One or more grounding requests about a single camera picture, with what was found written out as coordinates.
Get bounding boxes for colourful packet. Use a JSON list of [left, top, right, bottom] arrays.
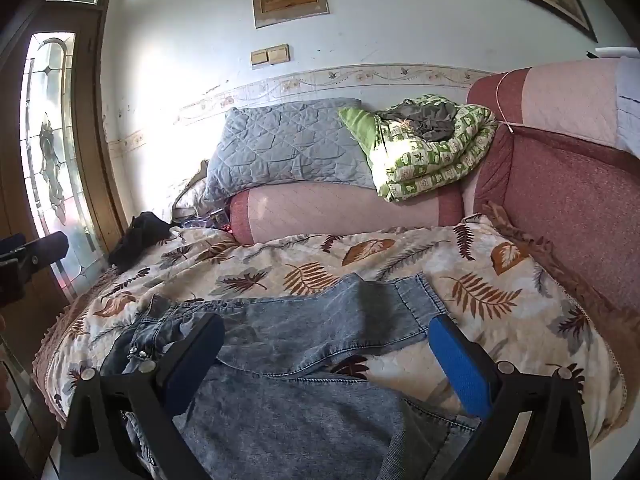
[[187, 210, 233, 233]]

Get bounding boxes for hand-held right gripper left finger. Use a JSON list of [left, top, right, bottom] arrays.
[[57, 312, 226, 480]]

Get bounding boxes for grey quilted pillow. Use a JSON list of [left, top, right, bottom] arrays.
[[205, 97, 378, 196]]

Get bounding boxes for blue denim pants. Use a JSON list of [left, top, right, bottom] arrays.
[[100, 272, 481, 480]]

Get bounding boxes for beige cloth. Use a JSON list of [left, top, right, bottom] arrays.
[[172, 160, 236, 226]]

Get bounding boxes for brown fringed sofa cover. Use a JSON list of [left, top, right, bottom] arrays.
[[480, 200, 640, 441]]

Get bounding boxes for black cloth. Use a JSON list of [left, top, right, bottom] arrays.
[[109, 211, 173, 271]]

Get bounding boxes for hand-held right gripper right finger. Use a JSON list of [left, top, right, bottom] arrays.
[[429, 314, 593, 480]]

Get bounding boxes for leaf print blanket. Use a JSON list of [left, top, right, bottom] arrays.
[[32, 215, 628, 451]]

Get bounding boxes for wooden stained glass door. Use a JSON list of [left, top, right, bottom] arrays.
[[0, 0, 126, 311]]

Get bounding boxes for white cord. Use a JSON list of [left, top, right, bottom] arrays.
[[494, 72, 521, 134]]

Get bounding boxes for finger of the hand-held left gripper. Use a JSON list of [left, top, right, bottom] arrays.
[[0, 232, 69, 271]]

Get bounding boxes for grey green garment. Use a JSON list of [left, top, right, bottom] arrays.
[[380, 100, 458, 143]]

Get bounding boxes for green patterned quilt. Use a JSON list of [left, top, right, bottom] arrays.
[[339, 95, 501, 203]]

